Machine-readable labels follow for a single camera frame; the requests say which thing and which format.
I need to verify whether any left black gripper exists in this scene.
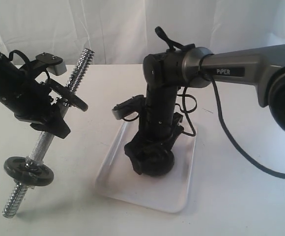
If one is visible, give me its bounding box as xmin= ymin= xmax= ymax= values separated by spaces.
xmin=12 ymin=73 xmax=71 ymax=139

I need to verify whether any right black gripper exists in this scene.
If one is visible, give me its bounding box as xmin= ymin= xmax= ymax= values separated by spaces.
xmin=124 ymin=108 xmax=184 ymax=175

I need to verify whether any black weight plate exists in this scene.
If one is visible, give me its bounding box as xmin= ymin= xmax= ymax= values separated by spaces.
xmin=3 ymin=156 xmax=54 ymax=186
xmin=140 ymin=148 xmax=174 ymax=177

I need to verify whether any black weight plate end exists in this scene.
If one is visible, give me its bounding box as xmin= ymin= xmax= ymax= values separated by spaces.
xmin=49 ymin=79 xmax=88 ymax=112

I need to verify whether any chrome threaded dumbbell bar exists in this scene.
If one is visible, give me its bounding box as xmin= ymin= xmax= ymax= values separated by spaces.
xmin=2 ymin=48 xmax=94 ymax=218

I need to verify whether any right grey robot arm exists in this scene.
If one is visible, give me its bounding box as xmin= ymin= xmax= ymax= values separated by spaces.
xmin=124 ymin=44 xmax=285 ymax=177

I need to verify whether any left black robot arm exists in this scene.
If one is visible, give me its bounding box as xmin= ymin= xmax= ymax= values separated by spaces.
xmin=0 ymin=50 xmax=70 ymax=139

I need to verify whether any white rectangular tray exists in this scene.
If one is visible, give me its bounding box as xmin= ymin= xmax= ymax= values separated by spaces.
xmin=94 ymin=121 xmax=196 ymax=213

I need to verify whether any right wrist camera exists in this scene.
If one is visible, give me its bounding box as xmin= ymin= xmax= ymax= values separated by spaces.
xmin=112 ymin=95 xmax=145 ymax=120

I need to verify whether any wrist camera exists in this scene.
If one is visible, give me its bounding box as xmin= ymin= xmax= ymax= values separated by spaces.
xmin=35 ymin=52 xmax=67 ymax=76
xmin=112 ymin=95 xmax=145 ymax=120

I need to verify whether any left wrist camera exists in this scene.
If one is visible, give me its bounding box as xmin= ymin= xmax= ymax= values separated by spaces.
xmin=35 ymin=52 xmax=67 ymax=76

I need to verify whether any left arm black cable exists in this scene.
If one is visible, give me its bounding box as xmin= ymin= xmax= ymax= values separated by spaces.
xmin=8 ymin=50 xmax=52 ymax=87

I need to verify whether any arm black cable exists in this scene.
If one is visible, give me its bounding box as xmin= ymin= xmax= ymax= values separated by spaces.
xmin=154 ymin=26 xmax=285 ymax=177
xmin=8 ymin=50 xmax=52 ymax=87

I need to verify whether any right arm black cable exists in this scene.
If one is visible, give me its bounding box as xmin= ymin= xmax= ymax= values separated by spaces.
xmin=154 ymin=26 xmax=285 ymax=177

